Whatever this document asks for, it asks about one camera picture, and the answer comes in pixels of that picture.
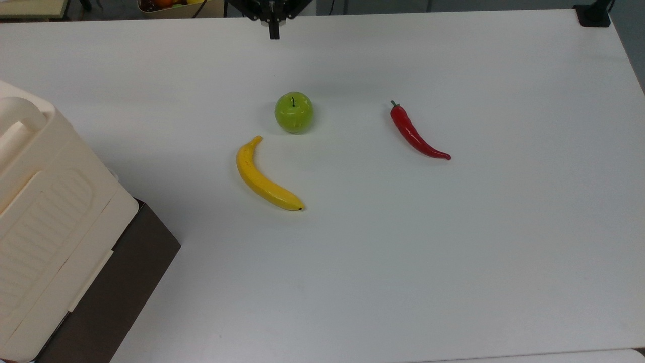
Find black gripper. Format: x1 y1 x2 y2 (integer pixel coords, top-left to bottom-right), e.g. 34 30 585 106
228 0 312 40

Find cream plastic cabinet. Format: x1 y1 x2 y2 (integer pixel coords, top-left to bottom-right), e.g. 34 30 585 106
0 81 139 362

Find green apple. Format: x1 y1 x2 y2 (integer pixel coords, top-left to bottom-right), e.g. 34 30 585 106
274 91 314 134

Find fruit basket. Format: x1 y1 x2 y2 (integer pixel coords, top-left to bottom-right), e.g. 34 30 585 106
137 0 208 19

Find yellow banana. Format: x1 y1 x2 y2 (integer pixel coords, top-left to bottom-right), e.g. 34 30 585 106
236 135 306 212

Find red chili pepper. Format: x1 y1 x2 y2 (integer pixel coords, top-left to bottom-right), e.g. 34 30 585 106
390 100 452 161

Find beige background board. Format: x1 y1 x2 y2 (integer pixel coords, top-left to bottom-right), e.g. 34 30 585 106
0 0 70 20

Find dark brown base box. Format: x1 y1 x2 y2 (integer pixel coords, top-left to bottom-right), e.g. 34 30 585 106
34 199 181 363

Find black table clamp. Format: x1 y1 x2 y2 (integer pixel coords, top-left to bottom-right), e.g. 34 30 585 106
573 0 616 28

